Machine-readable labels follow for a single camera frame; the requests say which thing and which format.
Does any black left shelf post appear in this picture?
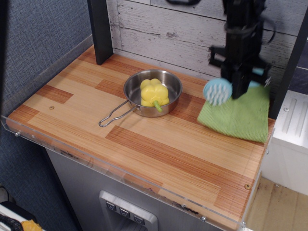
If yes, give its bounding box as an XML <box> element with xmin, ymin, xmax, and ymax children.
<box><xmin>87</xmin><ymin>0</ymin><xmax>113</xmax><ymax>65</ymax></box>

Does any yellow toy bell pepper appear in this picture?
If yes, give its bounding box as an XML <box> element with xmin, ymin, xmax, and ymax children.
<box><xmin>140</xmin><ymin>78</ymin><xmax>169</xmax><ymax>113</ymax></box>

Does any silver dispenser button panel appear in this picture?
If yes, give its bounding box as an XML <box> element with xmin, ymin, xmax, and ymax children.
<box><xmin>99</xmin><ymin>190</ymin><xmax>158</xmax><ymax>231</ymax></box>

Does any grey toy fridge cabinet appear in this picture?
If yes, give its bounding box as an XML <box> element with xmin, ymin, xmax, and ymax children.
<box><xmin>47</xmin><ymin>150</ymin><xmax>219</xmax><ymax>231</ymax></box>

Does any black and yellow bag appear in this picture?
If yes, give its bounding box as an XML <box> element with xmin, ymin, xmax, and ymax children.
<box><xmin>0</xmin><ymin>201</ymin><xmax>44</xmax><ymax>231</ymax></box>

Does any black shelf post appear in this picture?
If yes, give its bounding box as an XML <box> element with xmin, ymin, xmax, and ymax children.
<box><xmin>269</xmin><ymin>9</ymin><xmax>308</xmax><ymax>119</ymax></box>
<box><xmin>87</xmin><ymin>0</ymin><xmax>113</xmax><ymax>65</ymax></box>

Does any green cloth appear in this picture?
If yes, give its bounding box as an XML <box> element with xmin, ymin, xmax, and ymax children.
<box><xmin>197</xmin><ymin>86</ymin><xmax>270</xmax><ymax>143</ymax></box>

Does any clear acrylic table guard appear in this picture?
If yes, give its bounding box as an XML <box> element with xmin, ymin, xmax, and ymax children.
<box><xmin>6</xmin><ymin>47</ymin><xmax>267</xmax><ymax>231</ymax></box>

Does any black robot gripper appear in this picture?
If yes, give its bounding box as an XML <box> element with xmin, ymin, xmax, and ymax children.
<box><xmin>209</xmin><ymin>0</ymin><xmax>271</xmax><ymax>99</ymax></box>

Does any black right shelf post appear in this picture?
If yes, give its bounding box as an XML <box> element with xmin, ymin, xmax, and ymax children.
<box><xmin>269</xmin><ymin>9</ymin><xmax>308</xmax><ymax>119</ymax></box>

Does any steel pan with wire handle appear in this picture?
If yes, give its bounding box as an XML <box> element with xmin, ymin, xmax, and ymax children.
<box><xmin>98</xmin><ymin>69</ymin><xmax>182</xmax><ymax>128</ymax></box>

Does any blue scrub brush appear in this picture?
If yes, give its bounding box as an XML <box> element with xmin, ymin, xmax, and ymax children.
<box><xmin>203</xmin><ymin>67</ymin><xmax>265</xmax><ymax>106</ymax></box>

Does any white toy cabinet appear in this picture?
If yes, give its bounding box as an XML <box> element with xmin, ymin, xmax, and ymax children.
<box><xmin>261</xmin><ymin>90</ymin><xmax>308</xmax><ymax>195</ymax></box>

